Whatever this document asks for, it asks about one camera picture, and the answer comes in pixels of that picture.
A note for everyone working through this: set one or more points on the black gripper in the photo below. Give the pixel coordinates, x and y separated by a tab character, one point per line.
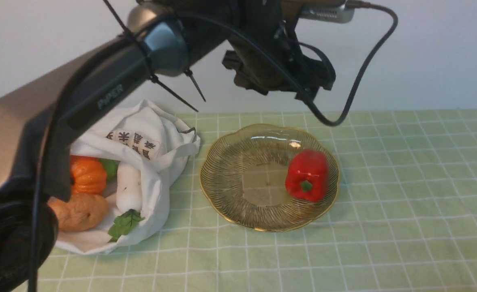
271	24

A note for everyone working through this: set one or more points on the red bell pepper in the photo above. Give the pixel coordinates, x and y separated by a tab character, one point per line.
307	176

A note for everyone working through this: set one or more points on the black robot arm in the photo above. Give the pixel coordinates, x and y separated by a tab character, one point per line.
40	120

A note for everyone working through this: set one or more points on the white cloth bag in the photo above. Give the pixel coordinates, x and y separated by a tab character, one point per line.
154	142

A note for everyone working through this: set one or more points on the amber glass plate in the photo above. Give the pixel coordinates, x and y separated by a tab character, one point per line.
243	178

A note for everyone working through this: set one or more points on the green pepper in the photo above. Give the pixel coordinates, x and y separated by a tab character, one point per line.
110	167

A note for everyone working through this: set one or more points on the white radish with leaves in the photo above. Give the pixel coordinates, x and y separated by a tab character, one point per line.
129	202

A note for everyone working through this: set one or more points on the orange pumpkin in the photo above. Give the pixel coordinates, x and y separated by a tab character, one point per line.
88	175

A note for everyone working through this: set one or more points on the green checkered tablecloth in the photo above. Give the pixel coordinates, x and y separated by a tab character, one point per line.
405	219

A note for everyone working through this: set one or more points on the brown potato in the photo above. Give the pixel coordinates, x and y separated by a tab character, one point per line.
82	212

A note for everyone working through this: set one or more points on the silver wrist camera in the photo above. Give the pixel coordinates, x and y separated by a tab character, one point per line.
334	11

